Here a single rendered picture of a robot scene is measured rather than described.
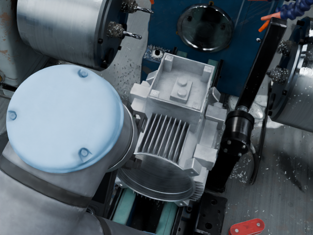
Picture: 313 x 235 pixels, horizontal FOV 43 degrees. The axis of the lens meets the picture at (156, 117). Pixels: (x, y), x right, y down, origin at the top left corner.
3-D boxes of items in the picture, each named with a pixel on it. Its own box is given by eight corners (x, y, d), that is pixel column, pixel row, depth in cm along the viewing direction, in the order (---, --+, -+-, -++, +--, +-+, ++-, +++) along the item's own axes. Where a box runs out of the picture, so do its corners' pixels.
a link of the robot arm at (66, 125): (-27, 146, 31) (35, 35, 32) (32, 155, 43) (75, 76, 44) (78, 201, 30) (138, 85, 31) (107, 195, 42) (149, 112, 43)
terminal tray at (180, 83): (159, 77, 82) (163, 51, 76) (209, 91, 81) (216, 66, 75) (141, 120, 74) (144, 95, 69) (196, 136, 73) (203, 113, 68)
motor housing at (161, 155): (136, 116, 94) (141, 58, 79) (213, 139, 92) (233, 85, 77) (105, 187, 82) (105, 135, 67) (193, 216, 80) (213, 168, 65)
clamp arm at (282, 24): (235, 105, 89) (272, 13, 69) (248, 108, 89) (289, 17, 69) (232, 116, 87) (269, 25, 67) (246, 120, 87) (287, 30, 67)
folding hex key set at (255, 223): (231, 242, 90) (233, 238, 89) (225, 229, 92) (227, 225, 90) (265, 232, 92) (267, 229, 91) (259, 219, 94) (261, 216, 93)
